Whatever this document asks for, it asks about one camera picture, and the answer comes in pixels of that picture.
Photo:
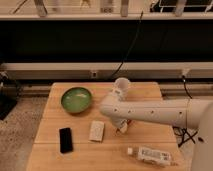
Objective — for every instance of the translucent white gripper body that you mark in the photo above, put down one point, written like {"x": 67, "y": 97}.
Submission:
{"x": 123, "y": 128}

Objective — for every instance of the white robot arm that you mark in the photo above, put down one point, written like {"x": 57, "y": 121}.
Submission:
{"x": 185, "y": 113}

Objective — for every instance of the white sponge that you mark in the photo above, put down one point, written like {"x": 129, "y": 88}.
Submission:
{"x": 96, "y": 131}

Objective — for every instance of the clear plastic cup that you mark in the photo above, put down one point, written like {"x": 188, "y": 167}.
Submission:
{"x": 123, "y": 84}

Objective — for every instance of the clear plastic bottle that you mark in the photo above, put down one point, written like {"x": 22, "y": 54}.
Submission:
{"x": 152, "y": 156}

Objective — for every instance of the green bowl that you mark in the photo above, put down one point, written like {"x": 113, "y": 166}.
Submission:
{"x": 76, "y": 100}

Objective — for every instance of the black rectangular phone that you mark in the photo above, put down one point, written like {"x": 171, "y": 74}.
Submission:
{"x": 66, "y": 144}

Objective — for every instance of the dark equipment at left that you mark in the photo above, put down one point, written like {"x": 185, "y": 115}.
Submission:
{"x": 7, "y": 103}

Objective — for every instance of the white wall outlet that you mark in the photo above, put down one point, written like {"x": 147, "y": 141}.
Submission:
{"x": 94, "y": 74}

